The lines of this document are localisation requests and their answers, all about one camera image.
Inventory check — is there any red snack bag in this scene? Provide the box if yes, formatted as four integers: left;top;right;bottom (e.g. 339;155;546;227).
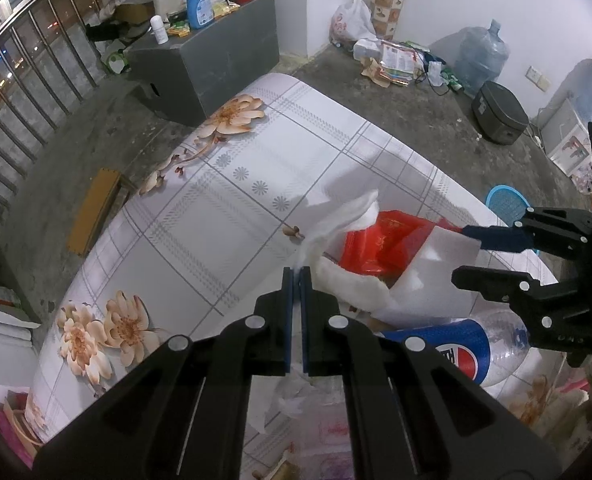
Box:
339;210;464;277

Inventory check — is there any floral tablecloth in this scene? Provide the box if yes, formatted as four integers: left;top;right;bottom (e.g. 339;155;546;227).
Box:
26;72;592;480

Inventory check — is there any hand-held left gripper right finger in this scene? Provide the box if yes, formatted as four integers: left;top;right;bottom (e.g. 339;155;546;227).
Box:
300;266;562;480

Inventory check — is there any clear plastic bottle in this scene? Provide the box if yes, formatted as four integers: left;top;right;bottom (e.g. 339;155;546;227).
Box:
376;307;532;388

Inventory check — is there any black rice cooker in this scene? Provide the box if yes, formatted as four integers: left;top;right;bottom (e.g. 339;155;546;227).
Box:
471;80;531;146

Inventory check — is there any large water jug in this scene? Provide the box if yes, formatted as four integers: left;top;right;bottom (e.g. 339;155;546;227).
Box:
453;19;511;96

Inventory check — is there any blue detergent bottle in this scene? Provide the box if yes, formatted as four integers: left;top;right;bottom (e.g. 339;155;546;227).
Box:
182;0;216;30

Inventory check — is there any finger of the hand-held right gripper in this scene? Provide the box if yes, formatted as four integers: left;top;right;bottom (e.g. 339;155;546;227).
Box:
451;266;592;348
460;206;592;261

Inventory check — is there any white printed carton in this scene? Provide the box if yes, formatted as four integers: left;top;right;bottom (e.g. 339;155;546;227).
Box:
546;97;592;176

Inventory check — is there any crumpled clear plastic wrapper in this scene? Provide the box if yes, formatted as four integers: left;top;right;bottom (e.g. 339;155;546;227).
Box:
246;374;349;436

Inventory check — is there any metal railing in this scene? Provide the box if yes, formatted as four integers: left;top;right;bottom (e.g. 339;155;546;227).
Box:
0;0;142;241

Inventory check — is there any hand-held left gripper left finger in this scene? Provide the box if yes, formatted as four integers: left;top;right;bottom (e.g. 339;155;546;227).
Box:
31;266;294;480

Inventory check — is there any white tissue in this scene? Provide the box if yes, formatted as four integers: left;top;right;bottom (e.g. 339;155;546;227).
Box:
292;189;394;313

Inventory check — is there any small white bottle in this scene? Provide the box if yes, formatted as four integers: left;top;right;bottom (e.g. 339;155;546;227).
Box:
150;15;170;45

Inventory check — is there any pile of paper packaging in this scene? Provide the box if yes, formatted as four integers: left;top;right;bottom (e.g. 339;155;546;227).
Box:
352;35;464;92

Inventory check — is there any wall socket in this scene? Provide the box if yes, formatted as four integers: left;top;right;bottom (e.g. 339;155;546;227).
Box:
526;66;552;92

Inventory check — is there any grey cabinet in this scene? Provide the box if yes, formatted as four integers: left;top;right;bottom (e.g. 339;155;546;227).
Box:
126;0;280;127

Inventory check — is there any white foam sheet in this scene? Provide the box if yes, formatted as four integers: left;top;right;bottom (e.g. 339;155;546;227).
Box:
371;225;482;328

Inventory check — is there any wooden stool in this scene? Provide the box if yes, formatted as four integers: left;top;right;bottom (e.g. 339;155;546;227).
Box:
67;167;137;257

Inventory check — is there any blue white plastic bag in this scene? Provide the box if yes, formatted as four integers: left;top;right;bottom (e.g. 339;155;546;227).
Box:
558;57;592;126

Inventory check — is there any blue plastic basket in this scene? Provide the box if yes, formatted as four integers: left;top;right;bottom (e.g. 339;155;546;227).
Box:
485;185;531;228

